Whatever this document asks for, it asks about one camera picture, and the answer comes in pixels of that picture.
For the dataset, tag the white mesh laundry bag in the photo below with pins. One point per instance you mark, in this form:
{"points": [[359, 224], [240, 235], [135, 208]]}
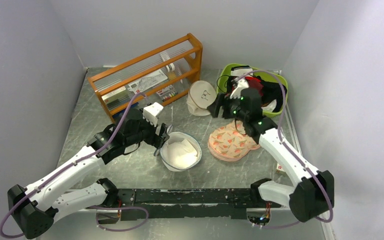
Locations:
{"points": [[178, 136]]}

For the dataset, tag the green box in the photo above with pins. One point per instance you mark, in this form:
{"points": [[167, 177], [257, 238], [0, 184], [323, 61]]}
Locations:
{"points": [[117, 95]]}

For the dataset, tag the colourful marker pack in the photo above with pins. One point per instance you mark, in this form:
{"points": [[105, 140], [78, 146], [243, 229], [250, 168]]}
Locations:
{"points": [[167, 93]]}

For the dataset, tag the white bra pad insert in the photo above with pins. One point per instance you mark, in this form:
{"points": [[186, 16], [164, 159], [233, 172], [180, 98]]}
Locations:
{"points": [[180, 154]]}

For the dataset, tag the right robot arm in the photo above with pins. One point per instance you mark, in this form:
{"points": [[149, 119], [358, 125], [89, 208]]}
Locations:
{"points": [[312, 192]]}

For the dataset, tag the black clothing pile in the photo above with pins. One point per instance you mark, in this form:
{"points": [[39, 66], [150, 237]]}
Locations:
{"points": [[272, 100]]}

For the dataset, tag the cream round laundry bag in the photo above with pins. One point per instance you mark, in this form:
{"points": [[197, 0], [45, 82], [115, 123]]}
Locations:
{"points": [[201, 94]]}

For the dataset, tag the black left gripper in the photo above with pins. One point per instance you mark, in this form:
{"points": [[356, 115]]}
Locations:
{"points": [[154, 139]]}

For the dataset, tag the orange wooden rack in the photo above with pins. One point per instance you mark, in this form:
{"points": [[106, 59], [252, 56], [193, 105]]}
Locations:
{"points": [[186, 54]]}

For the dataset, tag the green plastic basin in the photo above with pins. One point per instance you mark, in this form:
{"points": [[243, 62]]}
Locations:
{"points": [[268, 76]]}

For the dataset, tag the clear plastic package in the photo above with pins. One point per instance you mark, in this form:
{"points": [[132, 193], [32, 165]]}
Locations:
{"points": [[146, 82]]}

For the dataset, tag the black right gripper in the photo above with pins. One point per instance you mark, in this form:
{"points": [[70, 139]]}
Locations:
{"points": [[215, 107]]}

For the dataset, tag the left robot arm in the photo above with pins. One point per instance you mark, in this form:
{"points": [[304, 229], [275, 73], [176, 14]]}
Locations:
{"points": [[36, 207]]}

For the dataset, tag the white folded garment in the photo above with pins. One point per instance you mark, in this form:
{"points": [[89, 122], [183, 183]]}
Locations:
{"points": [[240, 70]]}

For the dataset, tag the white clip on rack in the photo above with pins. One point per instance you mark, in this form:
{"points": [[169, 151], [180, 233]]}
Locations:
{"points": [[170, 67]]}

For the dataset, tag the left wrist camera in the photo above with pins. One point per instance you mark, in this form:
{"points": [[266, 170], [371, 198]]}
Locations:
{"points": [[151, 113]]}

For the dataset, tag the small white card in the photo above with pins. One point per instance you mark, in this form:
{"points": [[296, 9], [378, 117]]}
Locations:
{"points": [[279, 169]]}

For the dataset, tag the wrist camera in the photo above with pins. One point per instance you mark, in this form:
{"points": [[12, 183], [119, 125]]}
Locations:
{"points": [[241, 84], [151, 113]]}

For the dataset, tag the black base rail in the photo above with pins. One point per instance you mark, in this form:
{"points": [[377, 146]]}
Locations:
{"points": [[234, 203]]}

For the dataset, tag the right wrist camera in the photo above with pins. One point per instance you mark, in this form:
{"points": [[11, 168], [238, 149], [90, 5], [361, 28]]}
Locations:
{"points": [[241, 84]]}

